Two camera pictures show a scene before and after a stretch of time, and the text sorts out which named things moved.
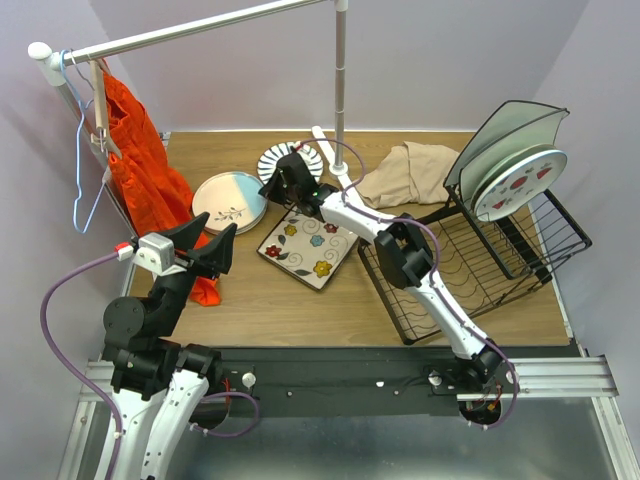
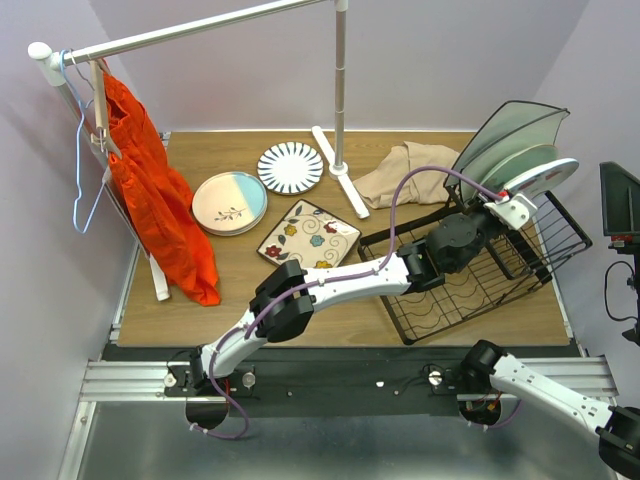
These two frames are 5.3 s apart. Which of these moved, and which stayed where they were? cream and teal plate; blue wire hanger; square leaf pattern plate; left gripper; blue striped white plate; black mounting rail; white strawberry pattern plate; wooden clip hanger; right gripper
Moved: left gripper; right gripper; white strawberry pattern plate
Stayed: cream and teal plate; blue striped white plate; black mounting rail; wooden clip hanger; square leaf pattern plate; blue wire hanger
